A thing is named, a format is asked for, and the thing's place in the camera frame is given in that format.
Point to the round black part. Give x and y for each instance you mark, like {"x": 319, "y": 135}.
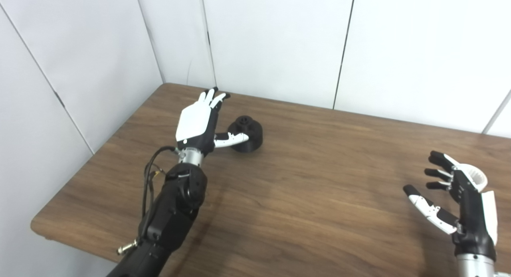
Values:
{"x": 251, "y": 135}

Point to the white and black left hand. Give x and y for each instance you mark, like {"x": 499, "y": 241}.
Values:
{"x": 195, "y": 121}

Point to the white and black right hand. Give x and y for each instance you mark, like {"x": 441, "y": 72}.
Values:
{"x": 473, "y": 217}

